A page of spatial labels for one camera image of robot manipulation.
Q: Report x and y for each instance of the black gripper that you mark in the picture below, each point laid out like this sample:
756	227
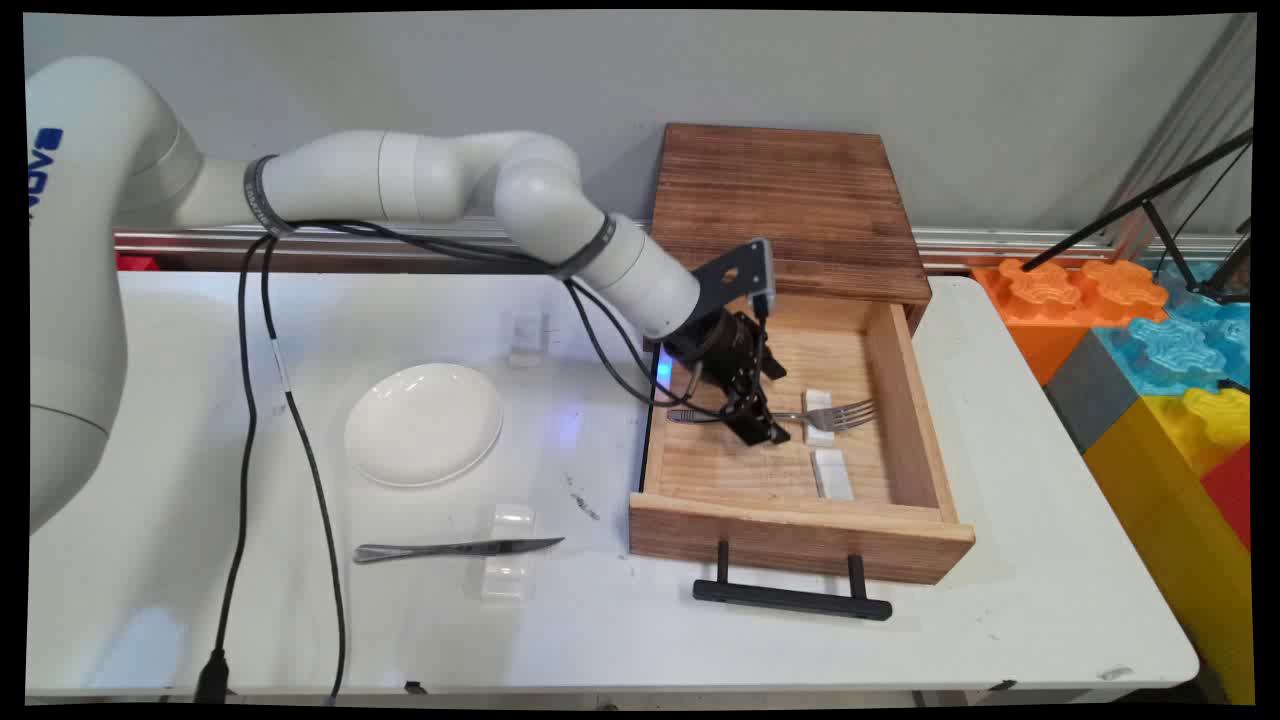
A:
725	350

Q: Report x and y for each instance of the silver metal fork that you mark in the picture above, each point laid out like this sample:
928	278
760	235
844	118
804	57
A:
845	415

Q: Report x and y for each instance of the silver metal knife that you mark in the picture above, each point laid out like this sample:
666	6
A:
450	548

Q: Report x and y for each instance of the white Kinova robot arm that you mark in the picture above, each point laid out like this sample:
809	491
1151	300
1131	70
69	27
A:
400	175

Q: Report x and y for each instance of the white cutlery rest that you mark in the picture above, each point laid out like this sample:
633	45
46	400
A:
832	475
819	432

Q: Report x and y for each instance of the light wooden drawer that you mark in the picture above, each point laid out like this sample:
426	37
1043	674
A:
790	525

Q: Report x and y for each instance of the dark wooden drawer cabinet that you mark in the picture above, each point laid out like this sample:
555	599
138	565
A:
790	200

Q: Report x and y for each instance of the small clear cutlery rest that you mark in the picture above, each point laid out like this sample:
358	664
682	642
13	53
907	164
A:
526	335

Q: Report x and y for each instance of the large clear cutlery rest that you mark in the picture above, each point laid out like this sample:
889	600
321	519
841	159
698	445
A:
510	570

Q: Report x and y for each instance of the orange foam block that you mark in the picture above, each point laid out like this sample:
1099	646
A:
1045	295

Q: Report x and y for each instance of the grey foam block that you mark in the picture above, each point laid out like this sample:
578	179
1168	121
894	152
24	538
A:
1090	395

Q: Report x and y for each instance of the white round plate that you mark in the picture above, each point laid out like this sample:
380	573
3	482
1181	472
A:
424	425

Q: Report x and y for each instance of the blue foam block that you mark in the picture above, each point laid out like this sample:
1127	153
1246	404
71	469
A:
1175	345

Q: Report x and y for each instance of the black tripod stand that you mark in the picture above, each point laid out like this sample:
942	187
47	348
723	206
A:
1130	208

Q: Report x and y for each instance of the red smooth foam block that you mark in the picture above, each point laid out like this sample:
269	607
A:
1230	495

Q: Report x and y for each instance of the grey curtain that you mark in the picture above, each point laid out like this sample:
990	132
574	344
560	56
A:
1190	120

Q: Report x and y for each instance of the red studded foam block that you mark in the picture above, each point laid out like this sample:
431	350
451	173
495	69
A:
137	263

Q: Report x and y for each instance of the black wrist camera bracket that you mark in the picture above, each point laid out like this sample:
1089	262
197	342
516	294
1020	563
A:
735	275

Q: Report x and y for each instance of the aluminium wall rail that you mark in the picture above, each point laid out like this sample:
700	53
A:
400	238

